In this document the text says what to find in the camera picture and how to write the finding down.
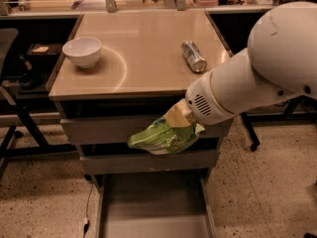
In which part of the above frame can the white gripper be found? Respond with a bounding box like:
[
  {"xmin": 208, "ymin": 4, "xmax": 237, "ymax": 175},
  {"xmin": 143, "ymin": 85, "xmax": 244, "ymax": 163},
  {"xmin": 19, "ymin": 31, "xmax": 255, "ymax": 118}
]
[{"xmin": 163, "ymin": 71, "xmax": 236, "ymax": 128}]

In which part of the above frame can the green rice chip bag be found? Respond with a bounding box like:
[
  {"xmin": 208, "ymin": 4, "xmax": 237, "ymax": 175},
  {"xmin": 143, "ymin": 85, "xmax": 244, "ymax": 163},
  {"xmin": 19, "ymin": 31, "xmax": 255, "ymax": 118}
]
[{"xmin": 128, "ymin": 117, "xmax": 205, "ymax": 155}]

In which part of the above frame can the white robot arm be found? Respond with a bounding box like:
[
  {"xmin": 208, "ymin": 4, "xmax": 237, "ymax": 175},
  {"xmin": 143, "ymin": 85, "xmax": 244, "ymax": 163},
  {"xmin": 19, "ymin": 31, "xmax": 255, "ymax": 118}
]
[{"xmin": 163, "ymin": 2, "xmax": 317, "ymax": 128}]

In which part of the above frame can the middle grey drawer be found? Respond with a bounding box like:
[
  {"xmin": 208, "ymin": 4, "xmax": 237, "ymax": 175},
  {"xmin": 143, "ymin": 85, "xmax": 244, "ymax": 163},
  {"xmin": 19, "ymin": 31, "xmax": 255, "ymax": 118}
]
[{"xmin": 80, "ymin": 150, "xmax": 220, "ymax": 175}]

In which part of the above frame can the top grey drawer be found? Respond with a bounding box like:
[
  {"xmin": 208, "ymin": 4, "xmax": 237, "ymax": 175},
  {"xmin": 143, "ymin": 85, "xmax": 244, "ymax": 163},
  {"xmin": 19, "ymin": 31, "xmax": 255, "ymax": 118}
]
[{"xmin": 60, "ymin": 114, "xmax": 234, "ymax": 146}]

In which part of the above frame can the grey drawer cabinet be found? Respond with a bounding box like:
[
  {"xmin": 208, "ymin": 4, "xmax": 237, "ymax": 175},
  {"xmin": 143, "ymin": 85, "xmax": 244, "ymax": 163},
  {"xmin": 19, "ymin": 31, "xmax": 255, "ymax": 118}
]
[{"xmin": 46, "ymin": 9, "xmax": 239, "ymax": 190}]

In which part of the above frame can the bottom open grey drawer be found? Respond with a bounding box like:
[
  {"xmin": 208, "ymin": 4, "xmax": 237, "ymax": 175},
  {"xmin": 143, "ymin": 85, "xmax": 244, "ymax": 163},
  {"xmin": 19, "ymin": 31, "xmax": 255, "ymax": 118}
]
[{"xmin": 95, "ymin": 171, "xmax": 217, "ymax": 238}]

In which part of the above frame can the silver drink can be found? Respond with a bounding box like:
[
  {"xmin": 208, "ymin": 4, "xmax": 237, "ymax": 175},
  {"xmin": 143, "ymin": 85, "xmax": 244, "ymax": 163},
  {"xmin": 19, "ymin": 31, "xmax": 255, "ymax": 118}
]
[{"xmin": 181, "ymin": 40, "xmax": 207, "ymax": 73}]

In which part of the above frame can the black table leg with caster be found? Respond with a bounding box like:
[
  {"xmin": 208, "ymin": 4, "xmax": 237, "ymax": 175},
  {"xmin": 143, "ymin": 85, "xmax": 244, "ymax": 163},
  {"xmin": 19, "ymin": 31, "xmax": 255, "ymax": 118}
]
[{"xmin": 241, "ymin": 113, "xmax": 261, "ymax": 152}]

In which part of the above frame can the white ceramic bowl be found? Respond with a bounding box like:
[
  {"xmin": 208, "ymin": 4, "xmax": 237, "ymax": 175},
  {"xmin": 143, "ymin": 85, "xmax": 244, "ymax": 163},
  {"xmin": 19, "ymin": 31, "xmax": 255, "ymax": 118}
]
[{"xmin": 62, "ymin": 37, "xmax": 102, "ymax": 68}]

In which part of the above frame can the black cable on floor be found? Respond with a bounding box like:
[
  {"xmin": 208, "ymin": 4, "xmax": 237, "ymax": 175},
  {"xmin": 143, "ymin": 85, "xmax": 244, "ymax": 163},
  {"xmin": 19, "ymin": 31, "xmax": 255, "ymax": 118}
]
[{"xmin": 82, "ymin": 181, "xmax": 95, "ymax": 238}]

